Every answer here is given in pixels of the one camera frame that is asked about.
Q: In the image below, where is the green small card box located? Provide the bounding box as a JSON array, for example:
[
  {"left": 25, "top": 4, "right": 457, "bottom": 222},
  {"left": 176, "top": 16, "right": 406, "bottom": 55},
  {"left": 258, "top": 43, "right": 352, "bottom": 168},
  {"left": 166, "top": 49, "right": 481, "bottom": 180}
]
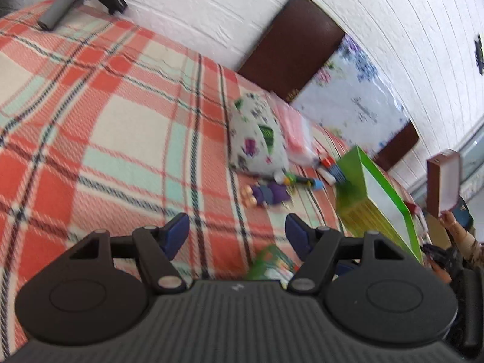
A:
[{"left": 246, "top": 244, "right": 299, "bottom": 288}]

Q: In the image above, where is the purple doll keychain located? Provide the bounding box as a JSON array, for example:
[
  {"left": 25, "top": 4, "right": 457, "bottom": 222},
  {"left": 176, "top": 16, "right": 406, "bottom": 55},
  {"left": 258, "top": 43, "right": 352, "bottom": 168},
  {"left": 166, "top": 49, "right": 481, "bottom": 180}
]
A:
[{"left": 240, "top": 182, "right": 291, "bottom": 207}]

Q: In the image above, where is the black marker blue cap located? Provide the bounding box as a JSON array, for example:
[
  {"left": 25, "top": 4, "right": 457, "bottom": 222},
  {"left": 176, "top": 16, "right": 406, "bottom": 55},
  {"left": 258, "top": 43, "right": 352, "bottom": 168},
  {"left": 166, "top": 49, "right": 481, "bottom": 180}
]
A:
[{"left": 273, "top": 171, "right": 324, "bottom": 191}]

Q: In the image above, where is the green cardboard box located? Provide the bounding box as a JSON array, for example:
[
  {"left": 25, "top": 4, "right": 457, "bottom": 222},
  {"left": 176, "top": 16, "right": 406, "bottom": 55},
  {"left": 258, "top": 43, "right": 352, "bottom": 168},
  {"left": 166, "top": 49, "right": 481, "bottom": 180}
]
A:
[{"left": 336, "top": 146, "right": 423, "bottom": 262}]

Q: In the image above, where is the clear bag of pink items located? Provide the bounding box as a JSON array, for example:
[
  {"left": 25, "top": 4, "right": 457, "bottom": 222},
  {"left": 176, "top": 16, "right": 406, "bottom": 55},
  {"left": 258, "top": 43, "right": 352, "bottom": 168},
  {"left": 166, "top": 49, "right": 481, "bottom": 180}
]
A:
[{"left": 269, "top": 92, "right": 317, "bottom": 166}]

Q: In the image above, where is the white patterned fabric pouch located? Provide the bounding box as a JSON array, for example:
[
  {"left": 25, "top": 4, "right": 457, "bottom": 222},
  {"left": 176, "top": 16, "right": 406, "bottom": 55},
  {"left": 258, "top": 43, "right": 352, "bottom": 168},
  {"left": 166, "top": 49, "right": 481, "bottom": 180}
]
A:
[{"left": 228, "top": 93, "right": 289, "bottom": 175}]

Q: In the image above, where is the plaid red bed blanket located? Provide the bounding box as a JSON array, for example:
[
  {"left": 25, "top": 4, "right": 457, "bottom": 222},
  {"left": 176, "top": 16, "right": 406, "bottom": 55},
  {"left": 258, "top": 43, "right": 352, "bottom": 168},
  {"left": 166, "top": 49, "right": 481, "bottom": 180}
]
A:
[{"left": 1, "top": 2, "right": 343, "bottom": 358}]

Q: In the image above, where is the floral white pillow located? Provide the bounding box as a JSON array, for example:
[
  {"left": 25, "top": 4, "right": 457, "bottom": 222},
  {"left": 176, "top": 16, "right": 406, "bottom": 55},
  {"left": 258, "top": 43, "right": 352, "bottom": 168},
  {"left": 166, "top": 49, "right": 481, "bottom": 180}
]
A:
[{"left": 291, "top": 35, "right": 410, "bottom": 156}]

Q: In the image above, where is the brown small open box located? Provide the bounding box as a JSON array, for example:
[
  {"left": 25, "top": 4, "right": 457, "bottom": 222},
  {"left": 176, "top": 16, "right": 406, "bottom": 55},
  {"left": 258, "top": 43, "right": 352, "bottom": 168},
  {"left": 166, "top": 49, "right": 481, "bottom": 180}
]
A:
[{"left": 427, "top": 149, "right": 461, "bottom": 218}]

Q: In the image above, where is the dark brown wooden headboard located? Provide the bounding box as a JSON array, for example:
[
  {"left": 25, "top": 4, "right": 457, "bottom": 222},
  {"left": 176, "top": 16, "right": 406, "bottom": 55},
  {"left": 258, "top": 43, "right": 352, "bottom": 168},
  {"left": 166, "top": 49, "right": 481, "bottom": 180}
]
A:
[{"left": 237, "top": 0, "right": 419, "bottom": 171}]

